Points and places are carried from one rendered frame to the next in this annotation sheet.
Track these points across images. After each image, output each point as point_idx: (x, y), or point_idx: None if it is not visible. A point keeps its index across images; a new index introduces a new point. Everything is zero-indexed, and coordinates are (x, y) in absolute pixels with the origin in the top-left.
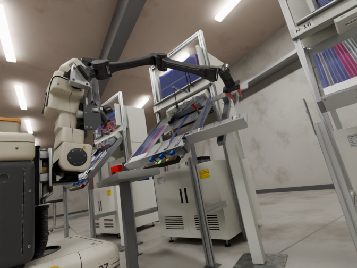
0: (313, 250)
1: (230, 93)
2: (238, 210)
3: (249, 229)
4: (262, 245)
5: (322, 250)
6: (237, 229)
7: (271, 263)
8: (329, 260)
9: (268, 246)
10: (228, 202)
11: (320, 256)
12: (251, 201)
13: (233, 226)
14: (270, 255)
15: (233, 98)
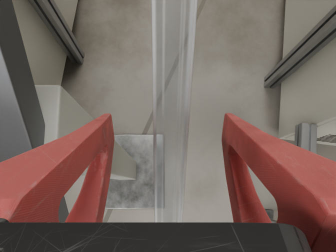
0: (197, 108)
1: (74, 171)
2: (56, 35)
3: (119, 178)
4: (134, 165)
5: (209, 107)
6: (61, 69)
7: (146, 173)
8: (217, 142)
9: (126, 94)
10: (33, 57)
11: (206, 131)
12: (127, 161)
13: (55, 78)
14: (138, 142)
15: (107, 126)
